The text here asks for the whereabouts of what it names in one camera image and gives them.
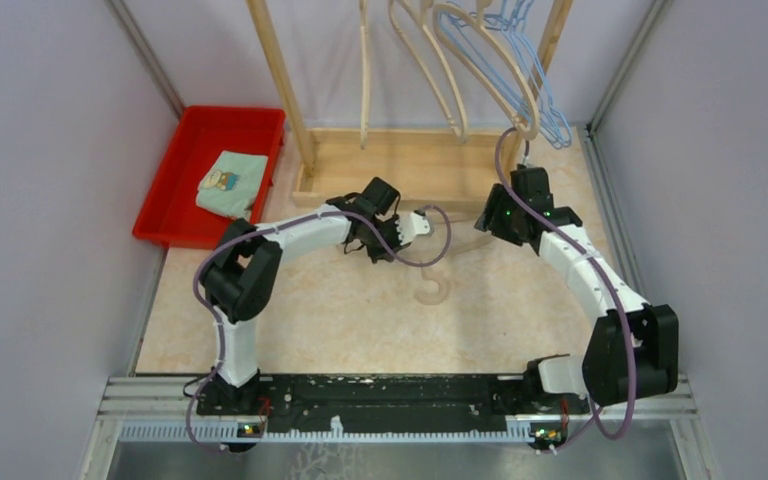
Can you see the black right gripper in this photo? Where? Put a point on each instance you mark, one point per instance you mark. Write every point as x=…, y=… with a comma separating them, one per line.
x=491, y=216

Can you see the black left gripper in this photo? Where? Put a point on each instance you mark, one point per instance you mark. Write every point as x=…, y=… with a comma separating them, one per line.
x=395, y=241

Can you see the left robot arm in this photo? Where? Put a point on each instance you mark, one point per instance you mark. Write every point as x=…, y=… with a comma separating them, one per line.
x=237, y=280

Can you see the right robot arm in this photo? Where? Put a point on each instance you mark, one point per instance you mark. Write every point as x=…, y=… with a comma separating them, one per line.
x=633, y=344

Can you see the wooden hanger rack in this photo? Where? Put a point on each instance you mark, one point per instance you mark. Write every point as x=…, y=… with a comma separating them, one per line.
x=451, y=166

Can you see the light green printed cloth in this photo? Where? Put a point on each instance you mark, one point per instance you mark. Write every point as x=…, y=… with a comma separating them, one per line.
x=231, y=185

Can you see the red plastic bin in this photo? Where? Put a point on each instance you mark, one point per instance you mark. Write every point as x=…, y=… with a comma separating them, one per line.
x=169, y=216

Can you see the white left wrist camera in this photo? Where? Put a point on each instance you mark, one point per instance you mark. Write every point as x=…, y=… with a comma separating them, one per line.
x=412, y=226

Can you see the aluminium frame rail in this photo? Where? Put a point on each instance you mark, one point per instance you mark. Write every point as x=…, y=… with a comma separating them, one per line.
x=679, y=404

